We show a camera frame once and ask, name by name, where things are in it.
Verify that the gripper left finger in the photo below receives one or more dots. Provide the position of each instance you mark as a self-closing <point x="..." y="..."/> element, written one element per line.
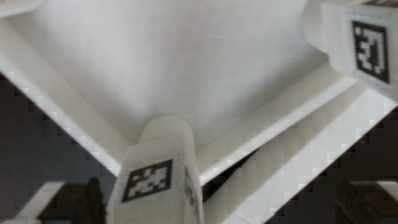
<point x="66" y="203"/>

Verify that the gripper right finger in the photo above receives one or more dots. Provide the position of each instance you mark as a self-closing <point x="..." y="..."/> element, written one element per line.
<point x="366" y="202"/>

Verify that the white table leg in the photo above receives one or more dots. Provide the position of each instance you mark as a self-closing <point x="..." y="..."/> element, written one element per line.
<point x="157" y="196"/>
<point x="350" y="29"/>

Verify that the white square tabletop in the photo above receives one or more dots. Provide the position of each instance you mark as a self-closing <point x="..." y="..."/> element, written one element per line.
<point x="118" y="60"/>

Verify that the white U-shaped obstacle fence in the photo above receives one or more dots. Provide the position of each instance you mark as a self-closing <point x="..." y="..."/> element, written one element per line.
<point x="294" y="157"/>

